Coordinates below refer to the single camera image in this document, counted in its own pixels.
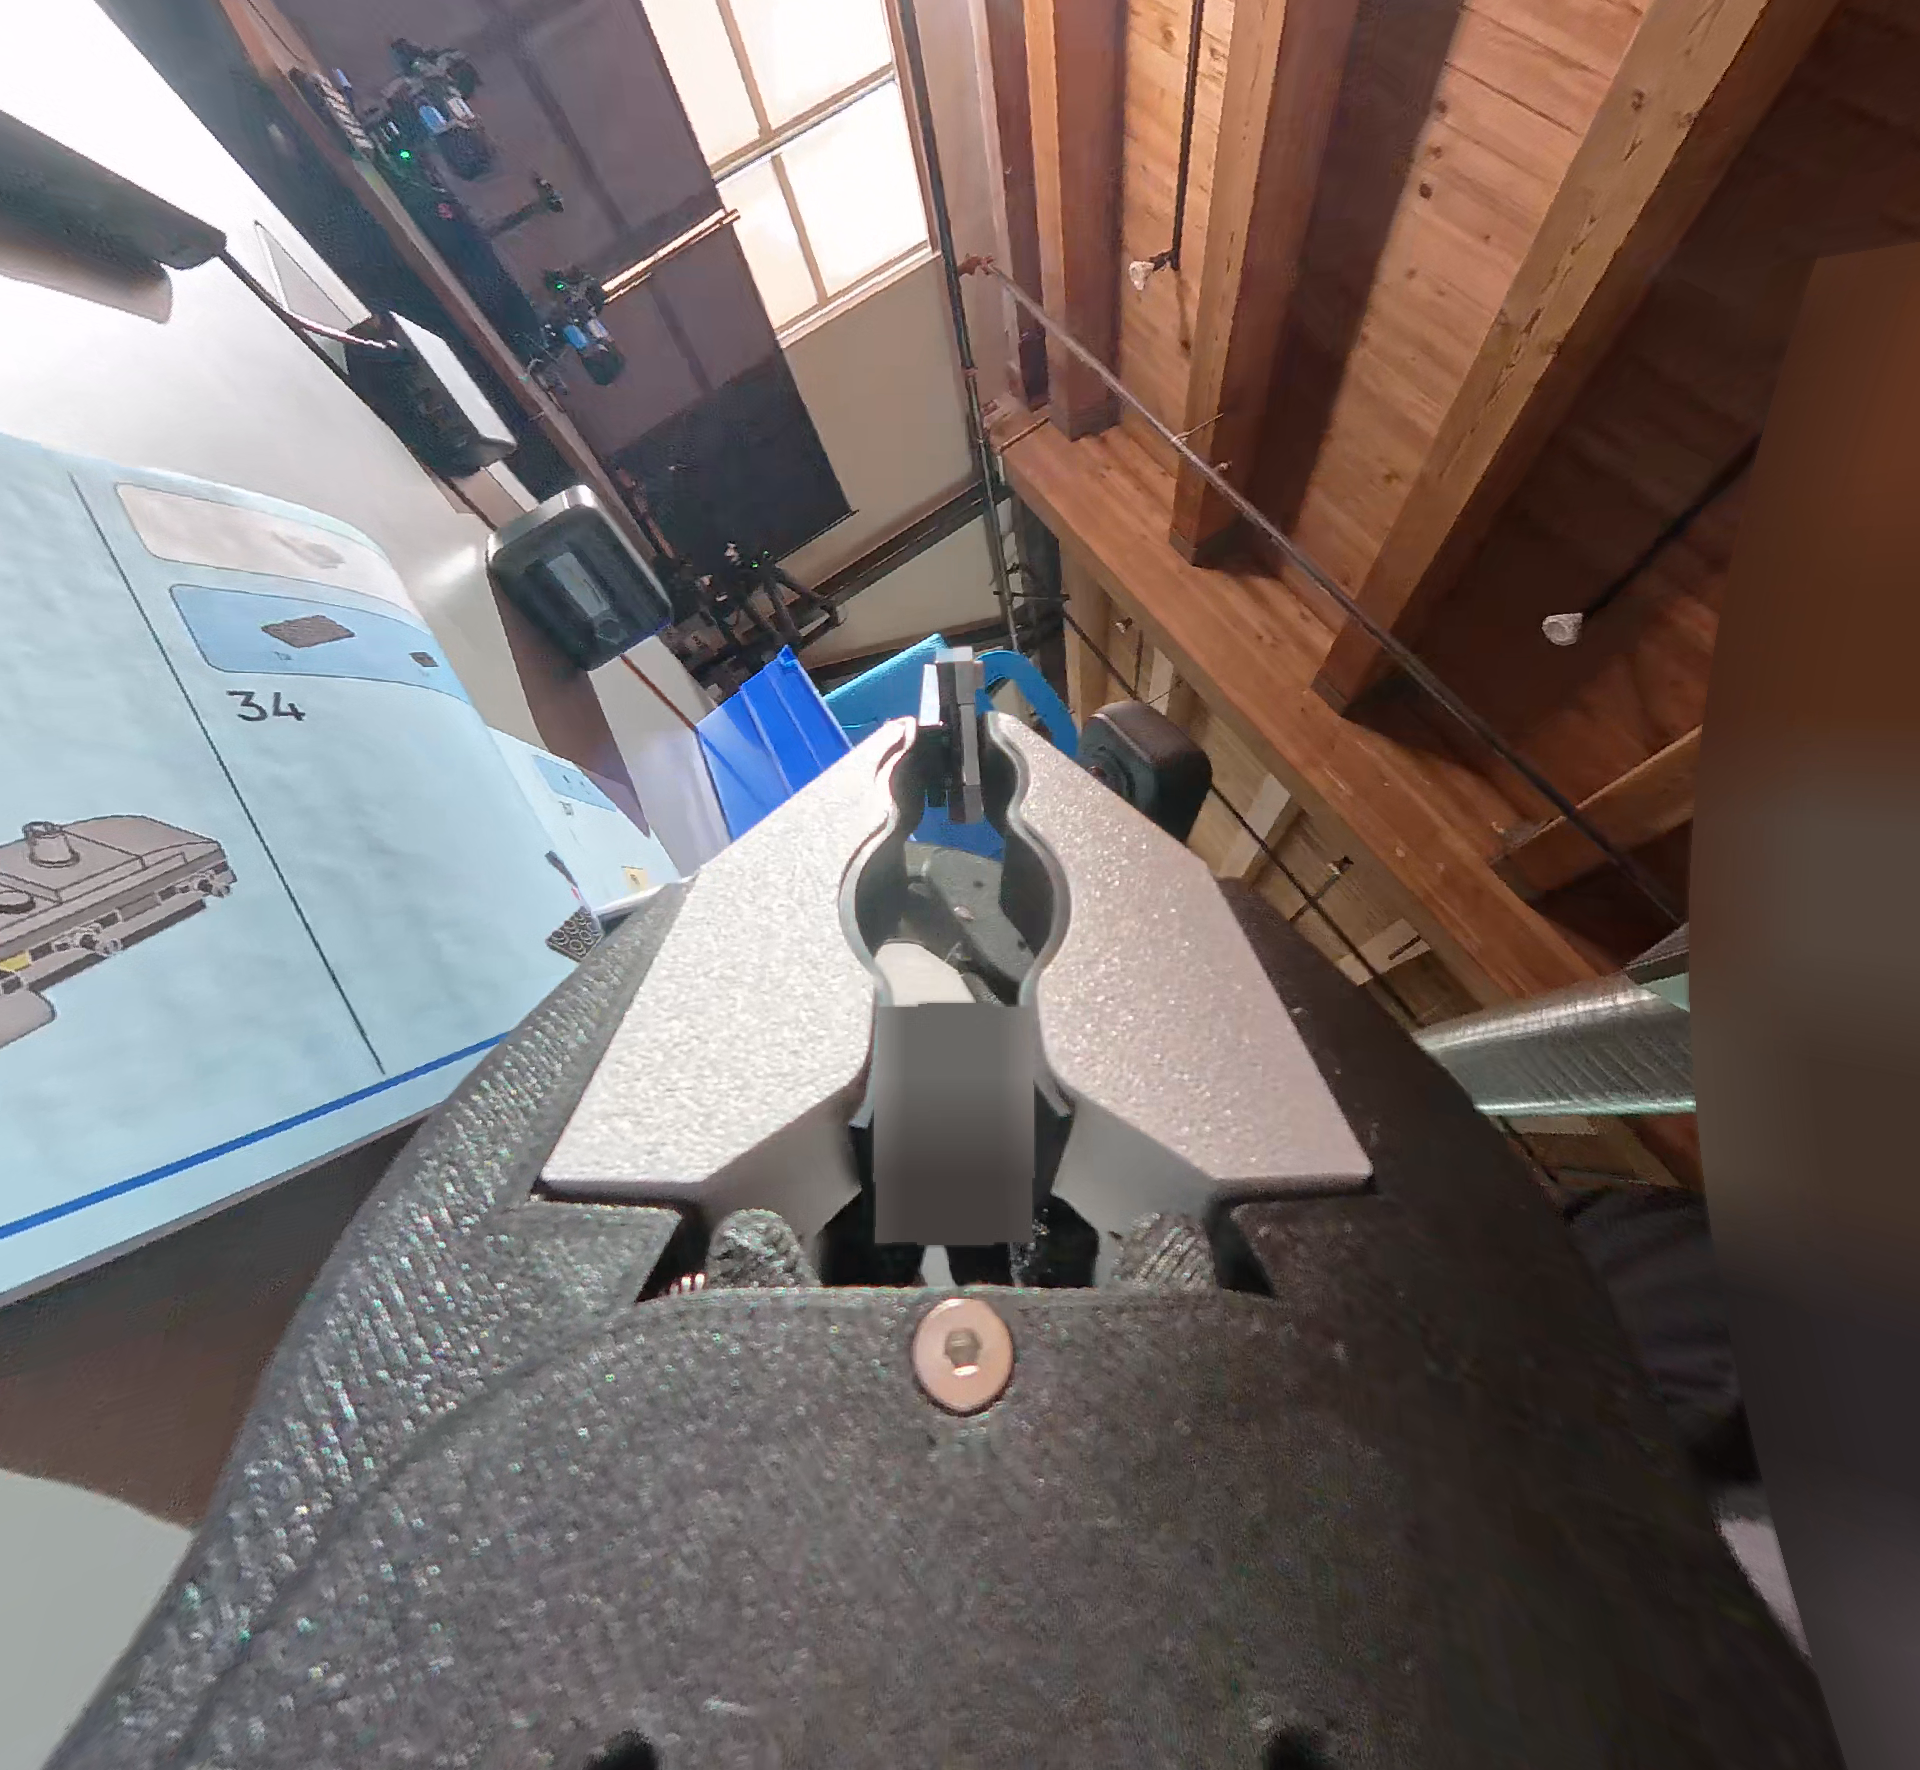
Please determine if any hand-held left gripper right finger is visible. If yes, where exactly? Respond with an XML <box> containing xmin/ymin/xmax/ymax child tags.
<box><xmin>990</xmin><ymin>711</ymin><xmax>1379</xmax><ymax>1275</ymax></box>

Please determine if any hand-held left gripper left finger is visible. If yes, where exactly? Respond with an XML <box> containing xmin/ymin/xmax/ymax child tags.
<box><xmin>537</xmin><ymin>711</ymin><xmax>924</xmax><ymax>1275</ymax></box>

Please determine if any small grey brick assembly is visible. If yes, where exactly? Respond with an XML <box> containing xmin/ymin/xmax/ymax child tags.
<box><xmin>915</xmin><ymin>649</ymin><xmax>994</xmax><ymax>823</ymax></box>

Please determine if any blue brick instruction booklet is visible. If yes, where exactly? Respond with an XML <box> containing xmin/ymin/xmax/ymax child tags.
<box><xmin>0</xmin><ymin>433</ymin><xmax>688</xmax><ymax>1310</ymax></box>

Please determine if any blue felt bag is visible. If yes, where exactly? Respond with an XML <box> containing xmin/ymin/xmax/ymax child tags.
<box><xmin>822</xmin><ymin>644</ymin><xmax>1085</xmax><ymax>770</ymax></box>

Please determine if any blue plastic bin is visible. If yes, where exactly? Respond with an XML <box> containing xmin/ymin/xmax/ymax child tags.
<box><xmin>694</xmin><ymin>644</ymin><xmax>861</xmax><ymax>844</ymax></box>

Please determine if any black power adapter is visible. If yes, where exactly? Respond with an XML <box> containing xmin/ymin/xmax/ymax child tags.
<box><xmin>344</xmin><ymin>308</ymin><xmax>522</xmax><ymax>477</ymax></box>

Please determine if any paned window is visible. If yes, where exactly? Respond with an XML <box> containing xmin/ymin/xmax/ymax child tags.
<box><xmin>577</xmin><ymin>0</ymin><xmax>936</xmax><ymax>335</ymax></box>

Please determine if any black equipment with green lights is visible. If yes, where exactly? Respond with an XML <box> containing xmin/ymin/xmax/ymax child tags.
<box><xmin>291</xmin><ymin>36</ymin><xmax>633</xmax><ymax>391</ymax></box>

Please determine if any silver air duct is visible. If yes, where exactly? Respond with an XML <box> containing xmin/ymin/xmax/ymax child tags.
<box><xmin>1415</xmin><ymin>972</ymin><xmax>1701</xmax><ymax>1122</ymax></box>

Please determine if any black cube action camera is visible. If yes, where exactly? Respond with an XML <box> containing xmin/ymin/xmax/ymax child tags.
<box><xmin>484</xmin><ymin>484</ymin><xmax>675</xmax><ymax>675</ymax></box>

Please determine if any black charger cable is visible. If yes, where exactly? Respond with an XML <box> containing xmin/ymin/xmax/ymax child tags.
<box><xmin>223</xmin><ymin>247</ymin><xmax>395</xmax><ymax>350</ymax></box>

